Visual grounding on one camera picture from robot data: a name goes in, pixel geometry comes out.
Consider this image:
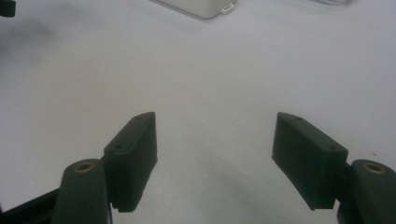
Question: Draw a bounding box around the white plastic box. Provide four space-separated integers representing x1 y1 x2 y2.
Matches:
148 0 238 21

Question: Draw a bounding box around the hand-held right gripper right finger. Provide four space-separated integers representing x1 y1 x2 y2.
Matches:
271 112 349 211

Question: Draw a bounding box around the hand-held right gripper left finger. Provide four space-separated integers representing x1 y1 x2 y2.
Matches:
103 111 158 213

